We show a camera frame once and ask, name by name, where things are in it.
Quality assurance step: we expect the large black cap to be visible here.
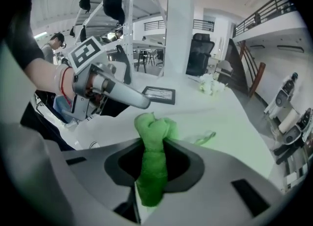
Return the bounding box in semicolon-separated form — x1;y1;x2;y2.
102;0;126;25

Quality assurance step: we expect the clear plastic wrapper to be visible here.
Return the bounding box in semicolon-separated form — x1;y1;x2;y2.
188;130;217;145

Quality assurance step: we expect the black framed object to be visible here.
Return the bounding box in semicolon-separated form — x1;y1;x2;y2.
141;86;177;106

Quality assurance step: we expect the black office chair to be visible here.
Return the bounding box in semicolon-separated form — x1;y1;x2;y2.
185;33;216;77

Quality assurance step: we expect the blue cloth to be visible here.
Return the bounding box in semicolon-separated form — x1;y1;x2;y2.
52;94;73;124

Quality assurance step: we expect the black balcony railing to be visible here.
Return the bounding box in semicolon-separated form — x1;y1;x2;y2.
232;0;296;38

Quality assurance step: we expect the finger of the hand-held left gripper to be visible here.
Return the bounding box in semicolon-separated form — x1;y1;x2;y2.
115;45;132;85
92;73;151;110

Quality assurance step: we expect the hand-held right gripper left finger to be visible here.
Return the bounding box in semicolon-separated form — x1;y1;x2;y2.
41;137;147;226

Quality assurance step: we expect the person's black sleeve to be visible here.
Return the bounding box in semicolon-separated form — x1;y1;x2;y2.
4;9;45;70

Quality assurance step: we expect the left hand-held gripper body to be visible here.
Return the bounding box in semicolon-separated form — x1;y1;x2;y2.
67;36;128;123

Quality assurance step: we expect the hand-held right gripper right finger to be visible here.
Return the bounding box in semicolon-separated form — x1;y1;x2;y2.
145;138;286;226

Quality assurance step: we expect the green cloth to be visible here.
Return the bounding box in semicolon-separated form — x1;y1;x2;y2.
134;112;178;207

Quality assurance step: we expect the red string bracelet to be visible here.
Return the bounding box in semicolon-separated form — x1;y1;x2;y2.
60;66;73;107

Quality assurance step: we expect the white robot machine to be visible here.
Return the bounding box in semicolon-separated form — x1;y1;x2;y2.
263;72;300;120
273;108;313;165

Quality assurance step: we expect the dark staircase with wooden rail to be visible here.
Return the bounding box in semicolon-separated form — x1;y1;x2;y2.
224;38;267;98

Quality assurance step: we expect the person's left forearm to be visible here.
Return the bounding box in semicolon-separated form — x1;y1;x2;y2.
23;57;75;102

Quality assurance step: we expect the white metal shelf rack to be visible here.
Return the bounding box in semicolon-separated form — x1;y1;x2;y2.
72;0;169;84

